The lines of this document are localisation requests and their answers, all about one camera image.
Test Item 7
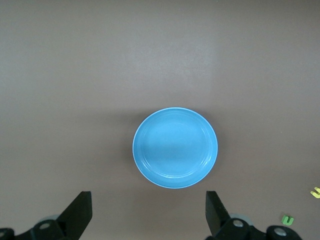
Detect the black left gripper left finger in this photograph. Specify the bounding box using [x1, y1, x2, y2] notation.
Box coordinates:
[0, 191, 93, 240]

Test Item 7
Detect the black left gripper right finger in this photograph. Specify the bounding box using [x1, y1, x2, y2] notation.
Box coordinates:
[205, 190, 301, 240]

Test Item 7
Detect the blue plate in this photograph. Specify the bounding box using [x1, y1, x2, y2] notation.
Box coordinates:
[132, 107, 219, 189]

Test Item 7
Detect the green foam letter n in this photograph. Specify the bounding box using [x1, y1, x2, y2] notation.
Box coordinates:
[281, 215, 295, 226]

